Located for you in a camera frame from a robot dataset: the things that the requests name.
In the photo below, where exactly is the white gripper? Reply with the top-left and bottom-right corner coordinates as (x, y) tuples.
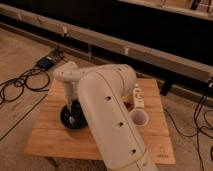
(64, 82), (78, 111)

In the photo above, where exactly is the black ceramic bowl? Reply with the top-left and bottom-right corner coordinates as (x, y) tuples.
(60, 100), (88, 129)

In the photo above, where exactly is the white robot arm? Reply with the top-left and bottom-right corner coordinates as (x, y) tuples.
(53, 61), (159, 171)

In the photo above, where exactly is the black power adapter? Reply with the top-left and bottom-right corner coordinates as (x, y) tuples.
(36, 57), (54, 70)

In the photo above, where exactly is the wooden table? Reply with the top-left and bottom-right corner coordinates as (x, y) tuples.
(25, 78), (176, 164)

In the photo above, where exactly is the white tube bottle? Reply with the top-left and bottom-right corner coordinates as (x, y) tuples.
(133, 84), (144, 108)

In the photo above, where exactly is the white mug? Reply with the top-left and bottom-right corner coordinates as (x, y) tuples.
(130, 108), (149, 127)

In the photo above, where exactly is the long wooden rail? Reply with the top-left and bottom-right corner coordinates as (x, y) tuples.
(0, 2), (213, 81)

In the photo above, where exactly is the black cables right floor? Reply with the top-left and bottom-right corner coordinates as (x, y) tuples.
(164, 94), (213, 171)

